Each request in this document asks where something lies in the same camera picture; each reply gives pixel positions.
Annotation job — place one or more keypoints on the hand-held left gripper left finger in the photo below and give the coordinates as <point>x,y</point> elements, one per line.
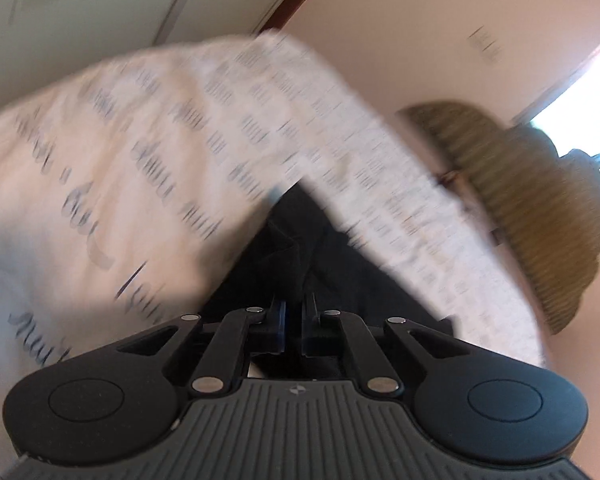
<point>280,327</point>

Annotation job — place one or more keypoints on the white floral door panel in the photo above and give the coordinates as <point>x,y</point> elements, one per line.
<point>90,15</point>

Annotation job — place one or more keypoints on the white wall socket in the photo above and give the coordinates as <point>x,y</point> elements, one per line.
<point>486,43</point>

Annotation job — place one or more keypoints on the black pants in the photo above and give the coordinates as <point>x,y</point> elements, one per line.
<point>325,265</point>

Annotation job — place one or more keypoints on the white script-printed blanket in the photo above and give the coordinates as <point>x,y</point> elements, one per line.
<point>130,170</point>

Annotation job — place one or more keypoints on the window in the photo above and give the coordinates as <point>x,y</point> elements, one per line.
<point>580,105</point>

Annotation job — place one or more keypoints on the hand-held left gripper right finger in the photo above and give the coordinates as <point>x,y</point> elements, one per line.
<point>306,321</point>

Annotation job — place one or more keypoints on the green upholstered headboard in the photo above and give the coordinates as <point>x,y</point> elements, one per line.
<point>525,200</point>

